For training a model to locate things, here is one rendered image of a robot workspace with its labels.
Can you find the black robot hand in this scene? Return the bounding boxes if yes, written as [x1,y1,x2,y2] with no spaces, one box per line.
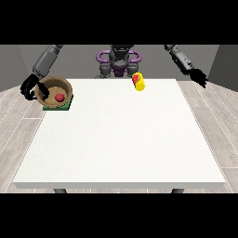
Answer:
[188,68,208,89]
[20,73,50,101]

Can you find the brown wooden bowl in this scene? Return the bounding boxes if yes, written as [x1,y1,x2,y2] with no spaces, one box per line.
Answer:
[34,75,73,109]

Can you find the green square pad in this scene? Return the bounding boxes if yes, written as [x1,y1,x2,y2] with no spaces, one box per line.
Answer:
[42,94,74,112]

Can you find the yellow cup with melon print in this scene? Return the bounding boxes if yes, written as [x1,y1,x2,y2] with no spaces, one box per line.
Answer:
[131,72,146,92]

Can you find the grey robot trunk purple rings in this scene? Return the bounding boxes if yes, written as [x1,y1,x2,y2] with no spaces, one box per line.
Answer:
[95,45,142,80]

